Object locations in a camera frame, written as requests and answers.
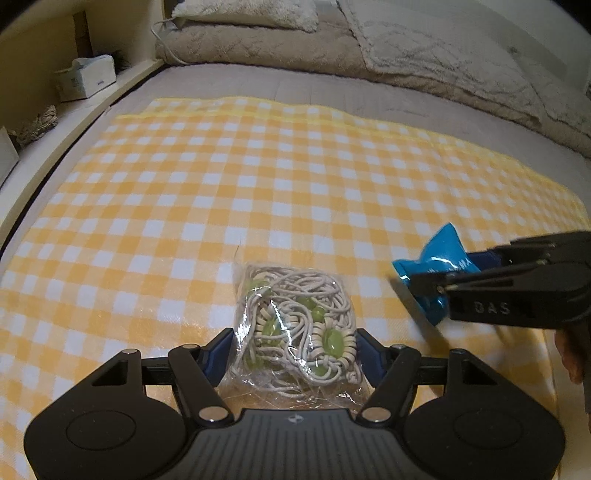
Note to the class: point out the bag of beige green cord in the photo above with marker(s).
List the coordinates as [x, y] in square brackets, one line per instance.
[294, 342]

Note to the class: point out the blue wet wipe packet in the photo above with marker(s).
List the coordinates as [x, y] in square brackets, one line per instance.
[444, 253]

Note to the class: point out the beige quilted blanket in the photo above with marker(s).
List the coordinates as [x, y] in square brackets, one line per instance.
[449, 49]

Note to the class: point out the white tissue box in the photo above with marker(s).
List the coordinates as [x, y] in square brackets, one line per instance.
[84, 78]

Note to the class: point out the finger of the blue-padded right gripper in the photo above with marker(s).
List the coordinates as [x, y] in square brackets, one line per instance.
[483, 260]
[432, 284]

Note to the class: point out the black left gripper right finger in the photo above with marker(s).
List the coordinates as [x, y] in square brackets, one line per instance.
[375, 358]

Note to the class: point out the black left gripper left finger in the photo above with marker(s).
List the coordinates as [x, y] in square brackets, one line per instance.
[214, 356]

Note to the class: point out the person's right hand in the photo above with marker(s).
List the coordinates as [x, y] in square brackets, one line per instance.
[570, 344]

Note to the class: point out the yellow white checkered cloth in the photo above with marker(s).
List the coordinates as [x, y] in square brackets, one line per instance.
[142, 232]

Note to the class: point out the grey fluffy pillow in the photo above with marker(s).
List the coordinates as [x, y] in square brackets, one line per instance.
[293, 15]

